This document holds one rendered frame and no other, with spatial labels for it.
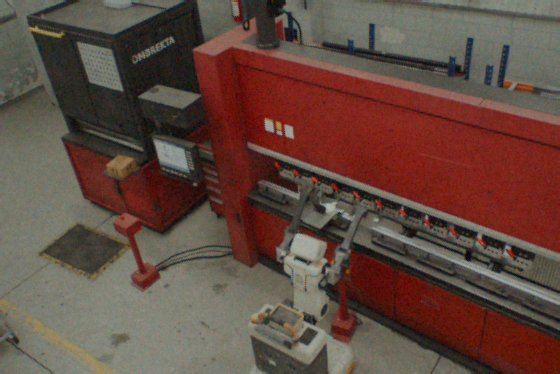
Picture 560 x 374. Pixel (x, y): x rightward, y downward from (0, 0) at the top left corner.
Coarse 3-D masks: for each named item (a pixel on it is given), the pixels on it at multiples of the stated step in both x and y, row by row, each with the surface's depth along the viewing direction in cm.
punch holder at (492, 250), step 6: (486, 240) 384; (492, 240) 380; (498, 240) 377; (480, 246) 389; (492, 246) 383; (498, 246) 380; (504, 246) 383; (486, 252) 389; (492, 252) 386; (498, 252) 382; (498, 258) 385
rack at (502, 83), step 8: (504, 48) 529; (504, 56) 533; (488, 64) 498; (504, 64) 537; (488, 72) 499; (504, 72) 539; (488, 80) 503; (504, 80) 544; (512, 88) 530; (520, 88) 537; (528, 88) 533
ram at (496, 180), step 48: (240, 96) 468; (288, 96) 432; (336, 96) 401; (288, 144) 462; (336, 144) 426; (384, 144) 396; (432, 144) 370; (480, 144) 347; (528, 144) 327; (432, 192) 392; (480, 192) 366; (528, 192) 344; (528, 240) 362
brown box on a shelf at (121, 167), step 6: (120, 156) 553; (126, 156) 550; (114, 162) 545; (120, 162) 543; (126, 162) 543; (132, 162) 546; (108, 168) 543; (114, 168) 538; (120, 168) 535; (126, 168) 540; (132, 168) 548; (138, 168) 552; (108, 174) 548; (114, 174) 544; (120, 174) 539; (126, 174) 542; (120, 180) 538
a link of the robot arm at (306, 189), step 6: (306, 186) 407; (312, 186) 408; (300, 192) 404; (306, 192) 402; (312, 192) 411; (300, 198) 404; (306, 198) 405; (300, 204) 405; (300, 210) 406; (294, 216) 408; (300, 216) 409; (294, 222) 409; (288, 228) 412; (294, 228) 410; (294, 234) 411
